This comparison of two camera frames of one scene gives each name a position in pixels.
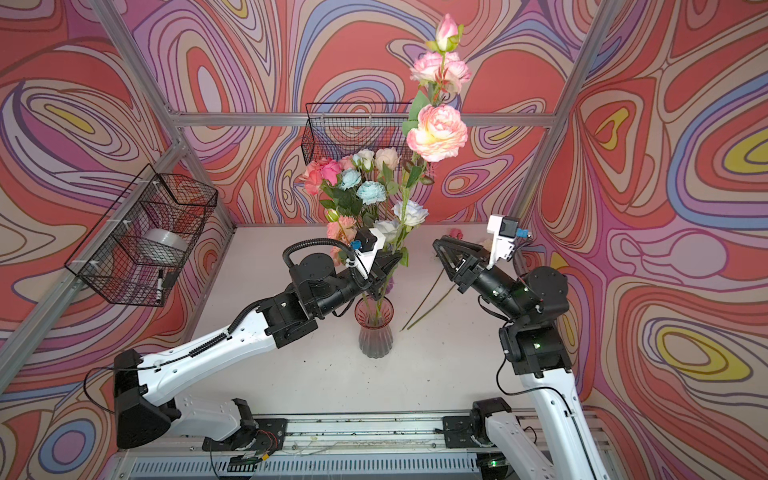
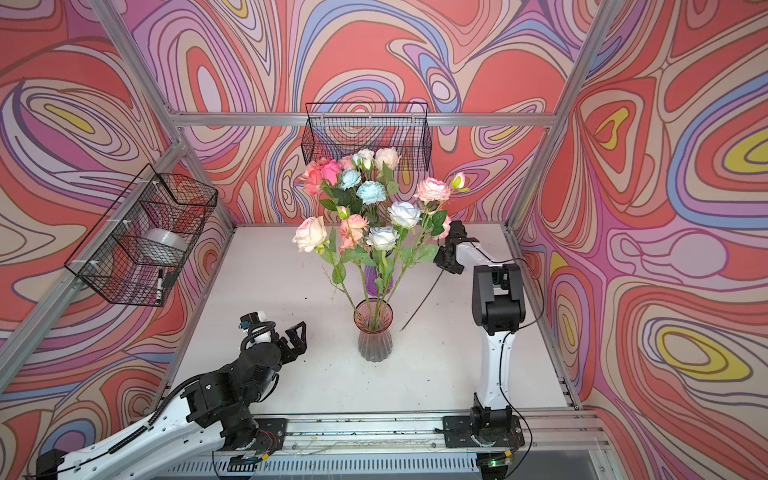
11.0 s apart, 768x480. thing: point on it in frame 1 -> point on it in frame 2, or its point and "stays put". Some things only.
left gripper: x=376 y=279 -> x=299 y=346
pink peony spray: x=436 y=131 -> x=431 y=193
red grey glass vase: x=374 y=318 stays put
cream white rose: x=386 y=161 stays put
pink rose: x=313 y=178 stays put
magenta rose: x=331 y=171 stays put
